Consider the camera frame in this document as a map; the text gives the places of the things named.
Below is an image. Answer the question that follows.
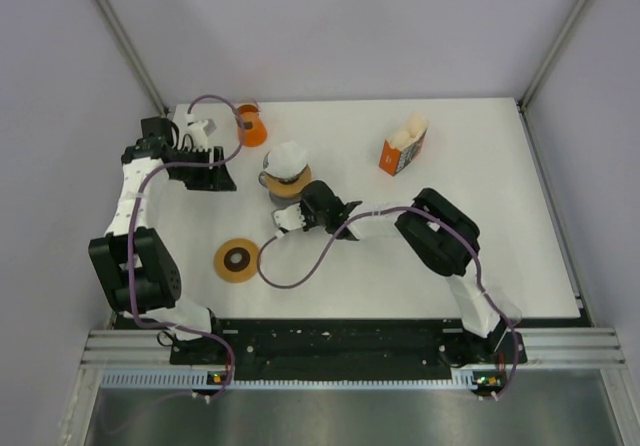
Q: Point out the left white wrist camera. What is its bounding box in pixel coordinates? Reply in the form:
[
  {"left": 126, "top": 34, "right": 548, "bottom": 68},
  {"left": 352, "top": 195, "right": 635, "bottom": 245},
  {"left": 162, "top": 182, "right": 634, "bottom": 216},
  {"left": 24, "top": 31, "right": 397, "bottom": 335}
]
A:
[{"left": 182, "top": 113, "right": 216, "bottom": 151}]

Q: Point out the white paper coffee filter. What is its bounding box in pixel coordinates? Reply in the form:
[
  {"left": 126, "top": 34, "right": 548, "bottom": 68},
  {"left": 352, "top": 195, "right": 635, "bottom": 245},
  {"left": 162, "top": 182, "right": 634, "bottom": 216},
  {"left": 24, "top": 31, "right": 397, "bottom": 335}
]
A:
[{"left": 263, "top": 141, "right": 308, "bottom": 182}]

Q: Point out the aluminium front rail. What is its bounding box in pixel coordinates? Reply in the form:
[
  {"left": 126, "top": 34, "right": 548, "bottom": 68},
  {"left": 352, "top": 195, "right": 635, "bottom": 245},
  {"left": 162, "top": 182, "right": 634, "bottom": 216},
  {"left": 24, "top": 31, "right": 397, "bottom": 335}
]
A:
[{"left": 81, "top": 328, "right": 626, "bottom": 370}]

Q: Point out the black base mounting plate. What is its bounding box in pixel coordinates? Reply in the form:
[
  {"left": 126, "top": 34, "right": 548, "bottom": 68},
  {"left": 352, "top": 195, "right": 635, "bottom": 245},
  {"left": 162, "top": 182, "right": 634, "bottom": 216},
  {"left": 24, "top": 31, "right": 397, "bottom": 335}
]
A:
[{"left": 156, "top": 319, "right": 527, "bottom": 382}]

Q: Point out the orange liquid glass beaker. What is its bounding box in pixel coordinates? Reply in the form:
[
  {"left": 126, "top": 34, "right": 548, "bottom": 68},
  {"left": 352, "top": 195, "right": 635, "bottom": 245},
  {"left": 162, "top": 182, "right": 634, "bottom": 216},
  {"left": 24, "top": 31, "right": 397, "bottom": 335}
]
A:
[{"left": 236, "top": 102, "right": 268, "bottom": 147}]

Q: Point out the clear glass server jug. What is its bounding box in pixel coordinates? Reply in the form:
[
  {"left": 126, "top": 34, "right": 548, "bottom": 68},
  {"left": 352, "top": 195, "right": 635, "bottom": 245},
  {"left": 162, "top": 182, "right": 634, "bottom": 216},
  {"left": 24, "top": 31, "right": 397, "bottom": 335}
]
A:
[{"left": 258, "top": 171, "right": 303, "bottom": 207}]

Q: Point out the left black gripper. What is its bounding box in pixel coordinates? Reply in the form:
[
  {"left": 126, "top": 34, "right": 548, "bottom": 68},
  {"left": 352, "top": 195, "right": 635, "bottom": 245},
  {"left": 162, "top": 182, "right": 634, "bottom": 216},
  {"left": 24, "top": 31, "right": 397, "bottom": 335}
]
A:
[{"left": 170, "top": 145, "right": 235, "bottom": 192}]

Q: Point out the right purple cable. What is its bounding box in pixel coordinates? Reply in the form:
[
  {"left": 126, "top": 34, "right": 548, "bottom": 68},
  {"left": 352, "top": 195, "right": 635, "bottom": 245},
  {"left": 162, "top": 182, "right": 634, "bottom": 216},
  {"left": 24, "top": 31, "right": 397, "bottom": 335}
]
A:
[{"left": 256, "top": 205, "right": 521, "bottom": 401}]

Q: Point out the grey slotted cable duct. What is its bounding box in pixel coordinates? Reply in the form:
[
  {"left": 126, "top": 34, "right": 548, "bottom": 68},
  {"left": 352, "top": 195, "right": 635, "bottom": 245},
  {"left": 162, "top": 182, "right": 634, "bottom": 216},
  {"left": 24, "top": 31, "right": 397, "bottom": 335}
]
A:
[{"left": 101, "top": 369, "right": 501, "bottom": 391}]

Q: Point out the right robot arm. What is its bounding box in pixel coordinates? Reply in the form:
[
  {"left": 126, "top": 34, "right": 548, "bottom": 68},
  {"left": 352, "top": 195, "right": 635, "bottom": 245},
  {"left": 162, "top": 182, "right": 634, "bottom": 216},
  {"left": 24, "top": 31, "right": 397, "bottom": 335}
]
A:
[{"left": 299, "top": 180, "right": 521, "bottom": 362}]

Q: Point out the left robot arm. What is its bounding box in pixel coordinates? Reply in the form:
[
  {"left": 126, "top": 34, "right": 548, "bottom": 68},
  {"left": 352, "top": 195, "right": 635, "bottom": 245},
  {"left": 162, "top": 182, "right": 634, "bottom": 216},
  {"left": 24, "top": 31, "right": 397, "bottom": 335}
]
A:
[{"left": 88, "top": 117, "right": 237, "bottom": 363}]

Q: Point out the wooden dripper holder ring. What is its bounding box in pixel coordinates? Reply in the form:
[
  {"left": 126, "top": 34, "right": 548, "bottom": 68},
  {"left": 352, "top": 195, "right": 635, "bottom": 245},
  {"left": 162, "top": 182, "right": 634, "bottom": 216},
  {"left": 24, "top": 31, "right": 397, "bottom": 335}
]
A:
[{"left": 263, "top": 165, "right": 315, "bottom": 200}]

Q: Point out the orange coffee filter box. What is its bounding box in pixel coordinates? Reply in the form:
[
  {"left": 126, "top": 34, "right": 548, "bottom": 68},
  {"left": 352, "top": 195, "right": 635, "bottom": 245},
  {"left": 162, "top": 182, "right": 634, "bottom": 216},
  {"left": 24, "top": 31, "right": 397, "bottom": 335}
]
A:
[{"left": 378, "top": 112, "right": 429, "bottom": 176}]

